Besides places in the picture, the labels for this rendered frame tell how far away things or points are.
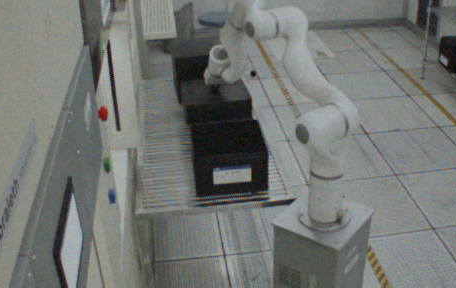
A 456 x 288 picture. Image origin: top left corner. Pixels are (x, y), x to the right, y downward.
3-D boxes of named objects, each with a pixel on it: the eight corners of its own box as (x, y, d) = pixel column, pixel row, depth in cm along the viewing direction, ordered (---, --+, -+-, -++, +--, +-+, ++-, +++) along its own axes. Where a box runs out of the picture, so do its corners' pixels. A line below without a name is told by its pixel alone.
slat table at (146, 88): (290, 336, 250) (297, 197, 213) (157, 352, 244) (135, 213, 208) (247, 185, 363) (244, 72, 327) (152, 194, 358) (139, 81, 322)
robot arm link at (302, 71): (317, 151, 187) (352, 137, 195) (336, 137, 177) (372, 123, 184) (251, 23, 197) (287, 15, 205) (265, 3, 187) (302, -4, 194)
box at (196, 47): (233, 98, 295) (232, 52, 283) (178, 104, 291) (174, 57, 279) (223, 78, 320) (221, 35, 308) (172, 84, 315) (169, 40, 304)
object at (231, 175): (196, 198, 216) (193, 158, 208) (191, 161, 240) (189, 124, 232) (269, 191, 218) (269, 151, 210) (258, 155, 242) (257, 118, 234)
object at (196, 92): (254, 120, 252) (253, 92, 246) (186, 127, 248) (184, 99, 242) (241, 94, 278) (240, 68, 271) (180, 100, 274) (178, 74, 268)
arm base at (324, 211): (359, 211, 204) (364, 167, 195) (334, 238, 191) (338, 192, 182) (315, 195, 214) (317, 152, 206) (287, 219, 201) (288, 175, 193)
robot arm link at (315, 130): (352, 172, 192) (356, 108, 181) (310, 191, 183) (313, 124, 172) (328, 158, 201) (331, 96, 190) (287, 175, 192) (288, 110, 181)
